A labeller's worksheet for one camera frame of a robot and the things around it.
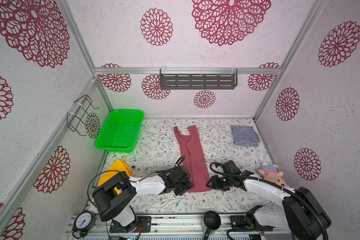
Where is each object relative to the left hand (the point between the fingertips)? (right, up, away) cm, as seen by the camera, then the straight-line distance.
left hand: (192, 189), depth 84 cm
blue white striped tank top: (+40, +30, +24) cm, 56 cm away
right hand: (+9, +3, +1) cm, 10 cm away
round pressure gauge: (-54, -11, -12) cm, 56 cm away
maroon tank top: (+3, +15, +13) cm, 20 cm away
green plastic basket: (-52, +33, +29) cm, 68 cm away
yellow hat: (-46, +10, +8) cm, 48 cm away
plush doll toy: (+45, +9, +1) cm, 46 cm away
